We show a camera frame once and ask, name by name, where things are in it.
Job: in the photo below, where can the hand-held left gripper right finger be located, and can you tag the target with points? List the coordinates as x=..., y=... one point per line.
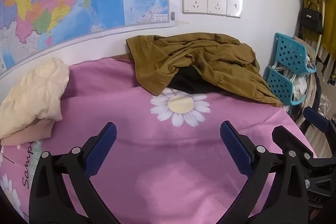
x=235, y=150

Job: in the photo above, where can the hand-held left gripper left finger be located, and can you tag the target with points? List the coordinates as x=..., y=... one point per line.
x=101, y=153

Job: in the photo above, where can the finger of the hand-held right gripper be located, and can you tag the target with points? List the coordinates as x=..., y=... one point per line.
x=316, y=117
x=286, y=138

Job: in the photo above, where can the olive brown garment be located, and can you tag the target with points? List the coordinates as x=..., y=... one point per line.
x=210, y=56

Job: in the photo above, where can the white cloth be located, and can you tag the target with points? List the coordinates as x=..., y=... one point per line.
x=298, y=87

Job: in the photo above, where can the beige cloth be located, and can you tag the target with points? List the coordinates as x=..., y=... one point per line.
x=31, y=134

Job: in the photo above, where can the black garment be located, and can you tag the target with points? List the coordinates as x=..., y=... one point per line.
x=189, y=82

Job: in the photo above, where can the yellow hanging garment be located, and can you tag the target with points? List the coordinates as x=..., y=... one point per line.
x=329, y=29

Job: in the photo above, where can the cream crumpled cloth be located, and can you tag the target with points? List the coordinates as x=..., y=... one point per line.
x=34, y=92

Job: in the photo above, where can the black handbag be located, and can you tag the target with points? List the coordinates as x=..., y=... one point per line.
x=311, y=19

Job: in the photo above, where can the white wall switch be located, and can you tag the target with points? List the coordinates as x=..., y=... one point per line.
x=234, y=6

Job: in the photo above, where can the white wall socket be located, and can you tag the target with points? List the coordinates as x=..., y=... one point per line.
x=194, y=1
x=217, y=3

